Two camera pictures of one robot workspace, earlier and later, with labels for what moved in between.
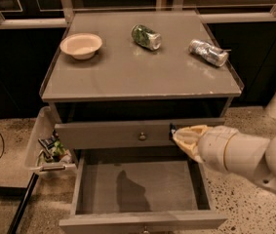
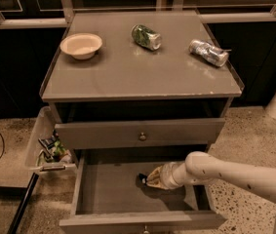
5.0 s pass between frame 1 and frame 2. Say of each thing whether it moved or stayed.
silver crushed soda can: stayed
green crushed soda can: stayed
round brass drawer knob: stayed
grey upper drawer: stayed
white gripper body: moved
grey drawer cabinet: stayed
